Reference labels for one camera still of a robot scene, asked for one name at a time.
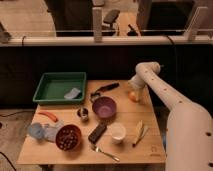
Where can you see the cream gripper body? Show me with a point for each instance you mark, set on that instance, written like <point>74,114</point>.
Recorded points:
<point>139,93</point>

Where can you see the orange yellow apple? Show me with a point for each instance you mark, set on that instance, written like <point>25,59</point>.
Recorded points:
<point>133,96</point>

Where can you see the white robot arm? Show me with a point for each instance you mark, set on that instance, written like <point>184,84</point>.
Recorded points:
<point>189,136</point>

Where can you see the white paper cup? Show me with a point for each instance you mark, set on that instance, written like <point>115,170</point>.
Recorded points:
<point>117,132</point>

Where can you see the small metal cup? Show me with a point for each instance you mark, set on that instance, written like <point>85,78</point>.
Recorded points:
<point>83,114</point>

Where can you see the purple bowl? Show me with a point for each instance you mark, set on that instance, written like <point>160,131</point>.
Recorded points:
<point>104,107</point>

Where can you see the black rectangular block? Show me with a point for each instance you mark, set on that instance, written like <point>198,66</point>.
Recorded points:
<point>97,133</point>

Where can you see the grey cloth in tray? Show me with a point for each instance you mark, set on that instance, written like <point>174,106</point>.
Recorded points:
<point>72,94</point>

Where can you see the silver fork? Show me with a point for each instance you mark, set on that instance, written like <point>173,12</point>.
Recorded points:
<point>97,149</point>

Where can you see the green plastic tray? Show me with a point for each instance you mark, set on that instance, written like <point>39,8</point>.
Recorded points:
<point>53,86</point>

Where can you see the clear plastic bag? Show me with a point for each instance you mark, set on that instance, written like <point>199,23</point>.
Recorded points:
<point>50,131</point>

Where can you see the black handled peeler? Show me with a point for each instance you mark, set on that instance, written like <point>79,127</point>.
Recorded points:
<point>97,93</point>

